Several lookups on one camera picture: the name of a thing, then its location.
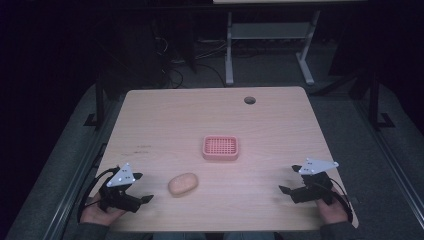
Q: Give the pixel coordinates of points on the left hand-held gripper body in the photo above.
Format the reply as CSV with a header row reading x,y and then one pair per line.
x,y
120,178

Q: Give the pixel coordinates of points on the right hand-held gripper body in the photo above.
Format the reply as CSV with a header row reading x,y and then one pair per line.
x,y
315,186

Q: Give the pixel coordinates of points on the person's right hand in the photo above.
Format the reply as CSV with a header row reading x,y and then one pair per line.
x,y
332,212

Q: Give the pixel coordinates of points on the person's left hand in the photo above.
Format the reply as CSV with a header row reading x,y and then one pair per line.
x,y
96,215

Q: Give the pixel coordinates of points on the peach oval soap bar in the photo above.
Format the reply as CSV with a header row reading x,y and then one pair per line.
x,y
182,184

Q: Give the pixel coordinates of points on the pink slotted soap dish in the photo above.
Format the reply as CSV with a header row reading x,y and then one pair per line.
x,y
220,147

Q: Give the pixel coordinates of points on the black metal stand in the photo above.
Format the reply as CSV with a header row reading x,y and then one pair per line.
x,y
99,100
374,100

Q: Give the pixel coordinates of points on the grey metal rail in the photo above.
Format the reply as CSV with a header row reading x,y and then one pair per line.
x,y
68,200
398,186

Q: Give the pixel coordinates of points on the white metal desk frame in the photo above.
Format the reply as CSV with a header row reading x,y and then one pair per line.
x,y
270,30

